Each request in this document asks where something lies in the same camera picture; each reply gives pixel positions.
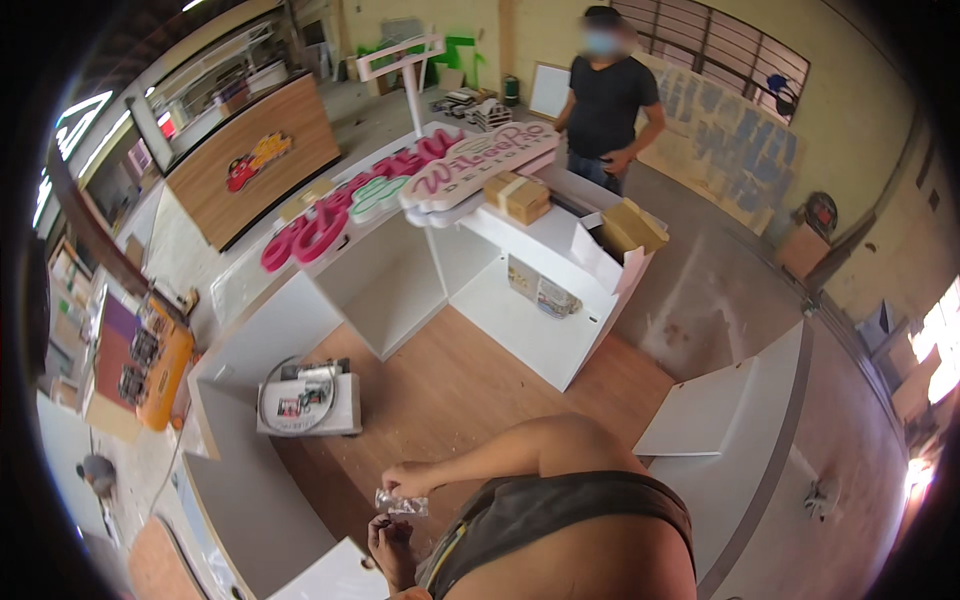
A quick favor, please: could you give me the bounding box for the person's right hand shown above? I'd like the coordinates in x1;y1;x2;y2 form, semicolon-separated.
381;460;438;501

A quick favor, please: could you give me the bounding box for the person's left hand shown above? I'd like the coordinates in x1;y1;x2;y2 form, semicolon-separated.
367;513;418;594

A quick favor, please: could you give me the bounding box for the small clear plastic bag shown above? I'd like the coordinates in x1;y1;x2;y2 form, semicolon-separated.
374;487;431;519

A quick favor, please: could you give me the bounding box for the white box with printed label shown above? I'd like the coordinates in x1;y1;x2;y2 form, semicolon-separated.
255;357;363;438

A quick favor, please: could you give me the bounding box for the person's body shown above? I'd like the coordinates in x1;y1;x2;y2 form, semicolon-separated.
416;470;699;600

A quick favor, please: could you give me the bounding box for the white kiosk counter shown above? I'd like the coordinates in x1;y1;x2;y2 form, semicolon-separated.
183;120;670;600

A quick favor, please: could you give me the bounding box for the printed paper packet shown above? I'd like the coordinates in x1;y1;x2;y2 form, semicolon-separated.
507;254;585;321

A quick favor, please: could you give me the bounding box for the orange tool tray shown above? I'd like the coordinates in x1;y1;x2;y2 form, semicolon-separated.
115;291;197;433

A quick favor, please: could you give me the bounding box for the pink script letter sign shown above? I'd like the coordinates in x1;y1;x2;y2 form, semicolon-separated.
260;127;468;276

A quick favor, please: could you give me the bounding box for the green and white sign piece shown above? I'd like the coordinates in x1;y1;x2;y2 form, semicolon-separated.
348;172;415;227

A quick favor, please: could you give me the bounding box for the open white carton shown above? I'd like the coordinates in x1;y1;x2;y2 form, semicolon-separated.
568;210;669;297

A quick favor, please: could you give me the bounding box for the small white panel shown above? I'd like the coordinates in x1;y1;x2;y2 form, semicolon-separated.
633;355;760;458

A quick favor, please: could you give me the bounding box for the taped brown cardboard box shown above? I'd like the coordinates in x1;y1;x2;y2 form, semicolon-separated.
483;171;553;227

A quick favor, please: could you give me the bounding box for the pink and cream sign board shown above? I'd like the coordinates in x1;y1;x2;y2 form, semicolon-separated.
397;121;561;230

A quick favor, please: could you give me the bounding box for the wooden counter with red logo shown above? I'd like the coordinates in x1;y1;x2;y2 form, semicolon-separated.
126;70;343;253

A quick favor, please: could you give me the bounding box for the plain brown cardboard box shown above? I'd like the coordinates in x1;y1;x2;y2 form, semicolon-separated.
599;197;671;257

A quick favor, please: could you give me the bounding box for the large white panel grey edge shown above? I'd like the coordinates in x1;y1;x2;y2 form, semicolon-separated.
646;321;816;600

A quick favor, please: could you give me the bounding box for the cluttered shelf rack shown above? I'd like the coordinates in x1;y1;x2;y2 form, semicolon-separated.
40;238;103;411

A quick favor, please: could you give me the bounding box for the stack of sign parts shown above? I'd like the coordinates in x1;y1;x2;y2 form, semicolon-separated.
430;85;516;134

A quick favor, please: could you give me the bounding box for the white T-shaped stand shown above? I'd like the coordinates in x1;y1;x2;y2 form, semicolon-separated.
354;33;447;141

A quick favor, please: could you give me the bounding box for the white square board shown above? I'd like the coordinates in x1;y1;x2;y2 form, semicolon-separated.
528;61;573;122

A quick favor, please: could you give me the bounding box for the white power tool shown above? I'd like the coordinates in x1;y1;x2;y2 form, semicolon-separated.
804;475;843;523

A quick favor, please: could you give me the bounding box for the paint-stained plywood board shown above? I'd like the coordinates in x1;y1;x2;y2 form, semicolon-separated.
636;51;809;235

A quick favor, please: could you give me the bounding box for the cardboard box with black fan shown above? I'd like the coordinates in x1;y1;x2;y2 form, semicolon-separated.
774;190;840;282

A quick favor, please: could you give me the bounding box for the lit white sign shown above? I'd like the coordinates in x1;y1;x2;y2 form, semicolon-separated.
31;89;115;229

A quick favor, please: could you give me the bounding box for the barred window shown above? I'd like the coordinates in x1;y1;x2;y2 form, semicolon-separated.
610;0;813;126

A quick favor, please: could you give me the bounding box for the grey wire ring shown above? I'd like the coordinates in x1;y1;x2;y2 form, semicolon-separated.
257;355;339;436

